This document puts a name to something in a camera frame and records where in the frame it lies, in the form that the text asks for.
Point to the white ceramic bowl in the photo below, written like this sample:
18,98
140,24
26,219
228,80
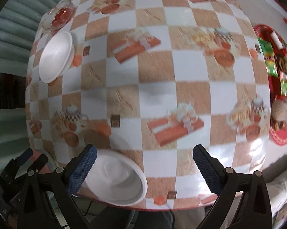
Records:
116,179

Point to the glass bowl with red fruit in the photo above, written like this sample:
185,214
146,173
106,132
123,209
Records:
58,16

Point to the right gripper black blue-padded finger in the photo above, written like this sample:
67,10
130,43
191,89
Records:
69,181
254,209

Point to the white bowl top left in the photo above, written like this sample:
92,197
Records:
56,57

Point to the green snack packet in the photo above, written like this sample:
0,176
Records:
269,58

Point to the fruit in white foam net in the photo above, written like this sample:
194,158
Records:
279,115

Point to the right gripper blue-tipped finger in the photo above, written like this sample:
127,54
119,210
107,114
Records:
13,166

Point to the checkered printed tablecloth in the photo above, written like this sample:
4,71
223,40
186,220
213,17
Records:
151,79

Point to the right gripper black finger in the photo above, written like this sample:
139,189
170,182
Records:
39,166

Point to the white cushion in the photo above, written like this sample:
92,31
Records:
277,190

